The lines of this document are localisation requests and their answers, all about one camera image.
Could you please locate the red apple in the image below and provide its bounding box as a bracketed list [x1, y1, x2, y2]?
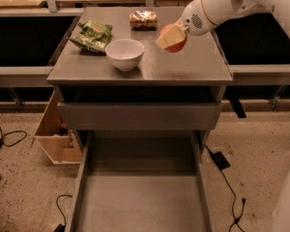
[159, 23, 189, 53]

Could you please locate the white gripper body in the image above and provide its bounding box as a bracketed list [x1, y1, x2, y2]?
[181, 0, 218, 36]

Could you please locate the cardboard box on floor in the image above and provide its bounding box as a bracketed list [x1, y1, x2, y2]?
[34, 93, 82, 164]

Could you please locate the open grey middle drawer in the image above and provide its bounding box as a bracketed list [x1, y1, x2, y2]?
[66, 131, 217, 232]

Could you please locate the closed grey top drawer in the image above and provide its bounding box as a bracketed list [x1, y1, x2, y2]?
[58, 102, 221, 131]

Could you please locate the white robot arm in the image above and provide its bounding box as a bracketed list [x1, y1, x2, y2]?
[156, 0, 290, 50]

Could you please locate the green chip bag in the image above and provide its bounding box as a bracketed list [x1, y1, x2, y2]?
[70, 20, 113, 55]

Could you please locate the grey metal rail frame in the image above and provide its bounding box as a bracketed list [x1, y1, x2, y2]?
[0, 7, 290, 87]

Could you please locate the white ceramic bowl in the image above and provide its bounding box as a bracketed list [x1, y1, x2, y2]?
[105, 39, 145, 72]

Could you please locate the black cable near drawer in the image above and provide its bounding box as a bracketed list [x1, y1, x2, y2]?
[53, 193, 73, 232]

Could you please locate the grey drawer cabinet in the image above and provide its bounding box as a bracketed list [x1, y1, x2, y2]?
[47, 7, 232, 145]

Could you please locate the black cable left floor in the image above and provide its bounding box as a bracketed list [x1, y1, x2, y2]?
[0, 112, 28, 158]

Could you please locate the black power adapter with cable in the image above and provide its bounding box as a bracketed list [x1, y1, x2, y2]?
[206, 146, 246, 232]

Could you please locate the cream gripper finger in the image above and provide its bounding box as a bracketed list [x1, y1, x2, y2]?
[155, 22, 189, 50]

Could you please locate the shiny orange snack package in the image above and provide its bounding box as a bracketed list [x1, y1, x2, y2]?
[130, 11, 158, 30]

